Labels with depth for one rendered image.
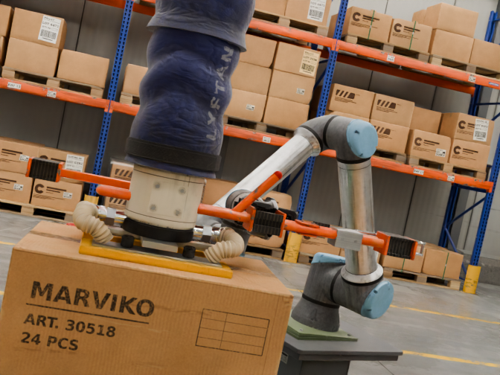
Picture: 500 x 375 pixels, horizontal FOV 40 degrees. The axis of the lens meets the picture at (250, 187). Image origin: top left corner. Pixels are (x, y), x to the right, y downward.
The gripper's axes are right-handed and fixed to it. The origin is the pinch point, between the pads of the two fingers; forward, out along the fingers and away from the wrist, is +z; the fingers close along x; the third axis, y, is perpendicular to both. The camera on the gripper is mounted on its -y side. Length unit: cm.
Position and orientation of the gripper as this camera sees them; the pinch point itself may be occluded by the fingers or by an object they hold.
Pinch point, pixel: (274, 222)
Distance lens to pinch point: 168.1
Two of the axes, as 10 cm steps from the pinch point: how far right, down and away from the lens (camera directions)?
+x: 2.0, -9.8, -0.6
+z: 1.9, 1.0, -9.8
